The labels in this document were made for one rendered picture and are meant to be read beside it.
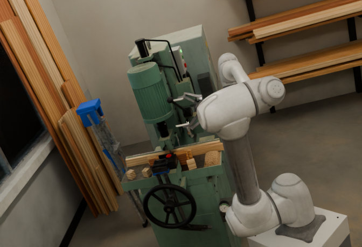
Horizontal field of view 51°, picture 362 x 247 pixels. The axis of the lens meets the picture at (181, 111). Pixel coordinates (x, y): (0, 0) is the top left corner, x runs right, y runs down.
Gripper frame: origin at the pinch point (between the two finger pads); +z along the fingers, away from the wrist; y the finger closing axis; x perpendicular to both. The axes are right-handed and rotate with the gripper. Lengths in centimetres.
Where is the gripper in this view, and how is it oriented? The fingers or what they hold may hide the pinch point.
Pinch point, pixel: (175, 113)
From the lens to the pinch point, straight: 200.4
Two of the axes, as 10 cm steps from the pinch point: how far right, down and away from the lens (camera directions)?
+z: -9.5, 2.1, 2.2
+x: -2.4, -0.8, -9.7
